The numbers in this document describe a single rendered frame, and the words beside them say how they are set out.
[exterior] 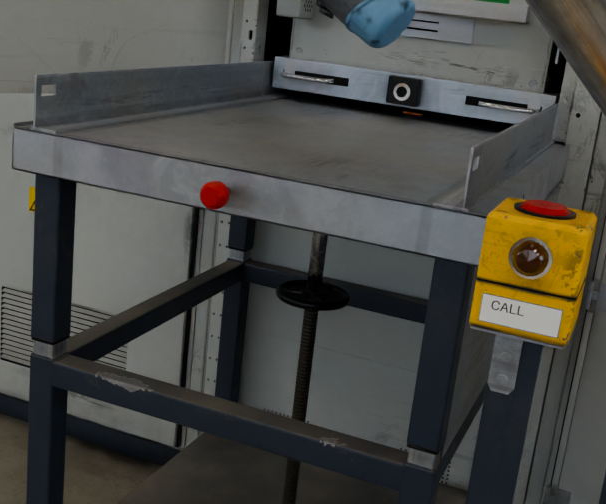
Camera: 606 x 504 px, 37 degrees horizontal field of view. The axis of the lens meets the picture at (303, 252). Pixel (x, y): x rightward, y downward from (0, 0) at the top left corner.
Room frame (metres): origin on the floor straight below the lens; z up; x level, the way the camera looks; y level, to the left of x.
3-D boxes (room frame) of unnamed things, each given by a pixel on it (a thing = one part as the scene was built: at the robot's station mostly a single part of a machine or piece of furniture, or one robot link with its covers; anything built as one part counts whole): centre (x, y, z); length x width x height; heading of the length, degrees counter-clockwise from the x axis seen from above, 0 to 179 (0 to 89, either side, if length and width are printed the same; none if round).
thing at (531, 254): (0.69, -0.18, 0.87); 0.03 x 0.01 x 0.03; 69
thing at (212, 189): (1.02, 0.10, 0.82); 0.04 x 0.03 x 0.03; 159
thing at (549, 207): (0.73, -0.19, 0.90); 0.04 x 0.04 x 0.02
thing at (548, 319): (0.73, -0.19, 0.85); 0.08 x 0.08 x 0.10; 69
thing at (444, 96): (1.73, -0.16, 0.89); 0.54 x 0.05 x 0.06; 69
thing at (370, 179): (1.36, -0.02, 0.82); 0.68 x 0.62 x 0.06; 159
